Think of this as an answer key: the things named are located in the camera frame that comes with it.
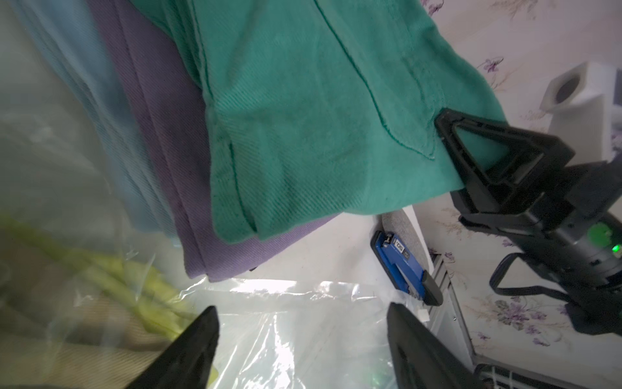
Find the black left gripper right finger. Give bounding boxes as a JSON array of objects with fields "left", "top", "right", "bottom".
[{"left": 386, "top": 302, "right": 484, "bottom": 389}]

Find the clear plastic vacuum bag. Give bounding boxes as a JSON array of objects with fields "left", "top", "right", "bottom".
[{"left": 1, "top": 2, "right": 428, "bottom": 388}]

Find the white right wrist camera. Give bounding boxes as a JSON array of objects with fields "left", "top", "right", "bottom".
[{"left": 540, "top": 62, "right": 621, "bottom": 165}]

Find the purple garment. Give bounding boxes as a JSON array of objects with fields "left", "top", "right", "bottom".
[{"left": 88, "top": 1, "right": 329, "bottom": 282}]

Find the green garment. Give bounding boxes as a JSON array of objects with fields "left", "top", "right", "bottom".
[{"left": 135, "top": 1, "right": 505, "bottom": 243}]

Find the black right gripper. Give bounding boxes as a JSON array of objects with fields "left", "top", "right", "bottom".
[{"left": 434, "top": 109, "right": 621, "bottom": 287}]

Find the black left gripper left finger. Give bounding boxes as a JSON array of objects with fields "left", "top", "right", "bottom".
[{"left": 126, "top": 306, "right": 220, "bottom": 389}]

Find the yellow folded garment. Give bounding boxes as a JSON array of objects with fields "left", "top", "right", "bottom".
[{"left": 0, "top": 216, "right": 220, "bottom": 389}]

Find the light blue garment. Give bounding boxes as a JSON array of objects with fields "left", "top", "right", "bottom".
[{"left": 9, "top": 1, "right": 178, "bottom": 242}]

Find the beige garment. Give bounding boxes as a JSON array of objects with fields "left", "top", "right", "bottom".
[{"left": 1, "top": 235, "right": 170, "bottom": 388}]

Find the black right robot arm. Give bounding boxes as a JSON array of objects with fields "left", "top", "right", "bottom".
[{"left": 434, "top": 109, "right": 621, "bottom": 335}]

